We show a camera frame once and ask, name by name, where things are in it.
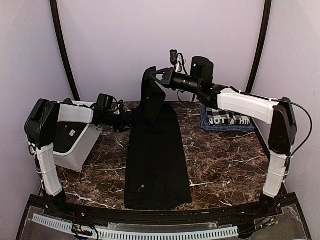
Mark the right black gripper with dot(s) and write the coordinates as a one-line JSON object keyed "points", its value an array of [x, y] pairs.
{"points": [[168, 74]]}

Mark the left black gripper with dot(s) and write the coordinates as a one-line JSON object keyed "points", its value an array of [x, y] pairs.
{"points": [[125, 120]]}

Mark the black long sleeve shirt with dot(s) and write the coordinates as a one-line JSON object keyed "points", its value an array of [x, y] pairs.
{"points": [[156, 175]]}

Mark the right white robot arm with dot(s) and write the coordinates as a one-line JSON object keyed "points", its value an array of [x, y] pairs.
{"points": [[278, 113]]}

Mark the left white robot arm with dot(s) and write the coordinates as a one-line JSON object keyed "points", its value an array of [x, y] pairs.
{"points": [[105, 109]]}

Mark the white plastic bin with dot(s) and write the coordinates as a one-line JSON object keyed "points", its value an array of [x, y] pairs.
{"points": [[41, 126]]}

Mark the blue checked folded shirt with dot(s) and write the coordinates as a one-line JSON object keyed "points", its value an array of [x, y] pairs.
{"points": [[222, 128]]}

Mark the black white plaid shirt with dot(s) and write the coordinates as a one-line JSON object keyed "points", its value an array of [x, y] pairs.
{"points": [[218, 117]]}

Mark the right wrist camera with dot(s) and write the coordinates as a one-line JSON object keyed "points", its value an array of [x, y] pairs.
{"points": [[178, 61]]}

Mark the black curved table rail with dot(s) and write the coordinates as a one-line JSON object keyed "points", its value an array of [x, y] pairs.
{"points": [[233, 215]]}

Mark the white slotted cable duct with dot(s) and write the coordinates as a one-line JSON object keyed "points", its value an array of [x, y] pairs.
{"points": [[121, 231]]}

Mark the left black frame post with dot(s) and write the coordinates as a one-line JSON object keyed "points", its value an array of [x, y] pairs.
{"points": [[63, 50]]}

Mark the black frame post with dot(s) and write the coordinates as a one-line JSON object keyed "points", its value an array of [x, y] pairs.
{"points": [[260, 46], [63, 50]]}

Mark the right black frame post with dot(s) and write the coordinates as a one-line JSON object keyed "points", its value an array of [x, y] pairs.
{"points": [[260, 46]]}

